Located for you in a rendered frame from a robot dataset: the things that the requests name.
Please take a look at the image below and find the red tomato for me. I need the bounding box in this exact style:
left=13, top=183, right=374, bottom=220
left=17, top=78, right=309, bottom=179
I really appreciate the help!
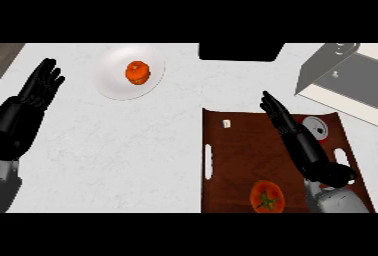
left=247, top=179, right=286, bottom=214

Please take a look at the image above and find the orange fruit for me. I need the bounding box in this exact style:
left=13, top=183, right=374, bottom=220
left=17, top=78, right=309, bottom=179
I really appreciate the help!
left=123, top=60, right=152, bottom=87

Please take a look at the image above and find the white round plate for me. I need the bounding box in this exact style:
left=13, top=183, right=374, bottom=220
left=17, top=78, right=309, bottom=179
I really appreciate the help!
left=92, top=44, right=166, bottom=101

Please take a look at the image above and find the brown wooden tray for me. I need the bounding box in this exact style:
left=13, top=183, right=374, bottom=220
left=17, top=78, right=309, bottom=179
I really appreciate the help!
left=200, top=107, right=378, bottom=214

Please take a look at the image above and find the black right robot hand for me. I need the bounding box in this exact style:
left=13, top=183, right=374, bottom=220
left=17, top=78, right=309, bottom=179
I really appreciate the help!
left=258, top=90, right=357, bottom=189

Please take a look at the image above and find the brown wooden panel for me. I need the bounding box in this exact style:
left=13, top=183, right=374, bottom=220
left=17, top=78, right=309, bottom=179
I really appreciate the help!
left=0, top=42, right=26, bottom=79

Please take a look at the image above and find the black appliance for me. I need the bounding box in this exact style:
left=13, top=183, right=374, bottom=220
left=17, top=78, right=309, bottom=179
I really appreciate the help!
left=197, top=42, right=286, bottom=63

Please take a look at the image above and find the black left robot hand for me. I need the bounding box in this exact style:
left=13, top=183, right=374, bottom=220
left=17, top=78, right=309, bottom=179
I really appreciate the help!
left=0, top=57, right=66, bottom=162

